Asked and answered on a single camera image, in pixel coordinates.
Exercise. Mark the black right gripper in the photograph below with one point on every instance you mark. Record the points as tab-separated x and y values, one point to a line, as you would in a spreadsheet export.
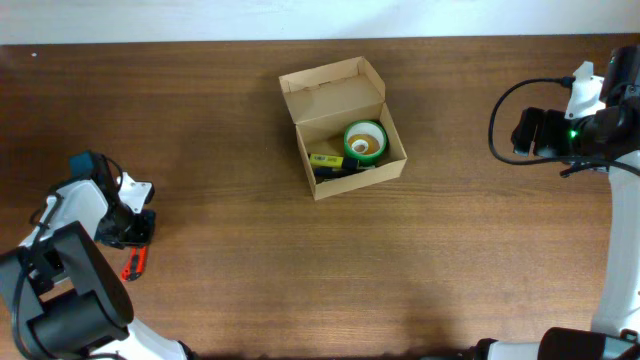
550	120

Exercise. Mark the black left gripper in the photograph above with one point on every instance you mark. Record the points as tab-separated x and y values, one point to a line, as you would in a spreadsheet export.
142	236

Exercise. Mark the orange pen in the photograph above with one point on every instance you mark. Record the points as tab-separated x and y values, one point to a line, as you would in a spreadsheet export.
135	265

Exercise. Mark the yellow tape roll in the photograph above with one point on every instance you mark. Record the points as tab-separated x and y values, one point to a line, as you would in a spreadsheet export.
363	144

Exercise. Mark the green tape roll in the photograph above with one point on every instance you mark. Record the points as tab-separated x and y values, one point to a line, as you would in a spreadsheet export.
366	127

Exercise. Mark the cardboard box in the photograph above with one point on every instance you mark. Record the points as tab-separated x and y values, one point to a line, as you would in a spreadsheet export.
323	101

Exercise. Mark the yellow highlighter pen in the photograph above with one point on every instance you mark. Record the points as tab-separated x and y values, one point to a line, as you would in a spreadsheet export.
321	160

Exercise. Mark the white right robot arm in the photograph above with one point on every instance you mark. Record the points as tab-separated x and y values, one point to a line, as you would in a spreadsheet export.
614	329

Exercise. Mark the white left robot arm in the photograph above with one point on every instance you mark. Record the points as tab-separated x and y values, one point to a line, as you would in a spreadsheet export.
64	283

